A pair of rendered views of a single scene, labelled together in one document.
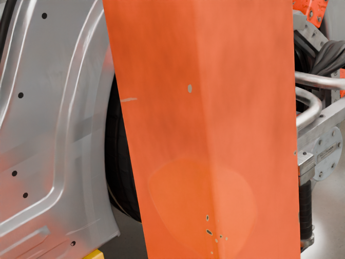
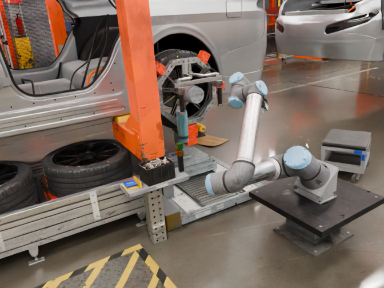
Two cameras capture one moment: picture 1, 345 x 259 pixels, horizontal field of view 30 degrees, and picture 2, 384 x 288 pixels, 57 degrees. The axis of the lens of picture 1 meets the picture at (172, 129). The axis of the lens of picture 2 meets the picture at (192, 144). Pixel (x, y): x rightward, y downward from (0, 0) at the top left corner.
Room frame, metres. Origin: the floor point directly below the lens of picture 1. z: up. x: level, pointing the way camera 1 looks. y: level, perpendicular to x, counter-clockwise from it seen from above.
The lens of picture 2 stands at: (-1.50, -0.83, 1.47)
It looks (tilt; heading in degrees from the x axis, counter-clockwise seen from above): 20 degrees down; 12
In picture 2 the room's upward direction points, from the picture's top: 4 degrees counter-clockwise
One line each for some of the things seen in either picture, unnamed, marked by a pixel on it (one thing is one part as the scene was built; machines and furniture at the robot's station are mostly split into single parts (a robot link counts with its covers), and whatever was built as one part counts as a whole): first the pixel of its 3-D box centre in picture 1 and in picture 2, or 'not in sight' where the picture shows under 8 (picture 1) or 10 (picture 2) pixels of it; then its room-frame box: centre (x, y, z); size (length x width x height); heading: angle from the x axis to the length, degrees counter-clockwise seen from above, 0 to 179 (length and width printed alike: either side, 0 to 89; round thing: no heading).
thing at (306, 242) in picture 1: (302, 209); (182, 103); (1.04, -0.24, 0.83); 0.04 x 0.04 x 0.16
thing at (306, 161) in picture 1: (288, 163); (179, 90); (1.06, -0.22, 0.93); 0.09 x 0.05 x 0.05; 40
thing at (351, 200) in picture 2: not in sight; (313, 214); (0.65, -1.16, 0.15); 0.60 x 0.60 x 0.30; 43
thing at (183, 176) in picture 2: not in sight; (155, 181); (0.52, -0.13, 0.44); 0.43 x 0.17 x 0.03; 130
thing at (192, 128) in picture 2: not in sight; (187, 132); (1.36, -0.19, 0.48); 0.16 x 0.12 x 0.17; 40
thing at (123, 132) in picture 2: not in sight; (131, 123); (0.99, 0.17, 0.69); 0.52 x 0.17 x 0.35; 40
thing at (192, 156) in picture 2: not in sight; (182, 146); (1.46, -0.11, 0.32); 0.40 x 0.30 x 0.28; 130
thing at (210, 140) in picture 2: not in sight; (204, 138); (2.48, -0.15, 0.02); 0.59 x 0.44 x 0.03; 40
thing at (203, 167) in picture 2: not in sight; (183, 165); (1.46, -0.11, 0.13); 0.50 x 0.36 x 0.10; 130
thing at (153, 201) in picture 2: not in sight; (154, 212); (0.50, -0.11, 0.21); 0.10 x 0.10 x 0.42; 40
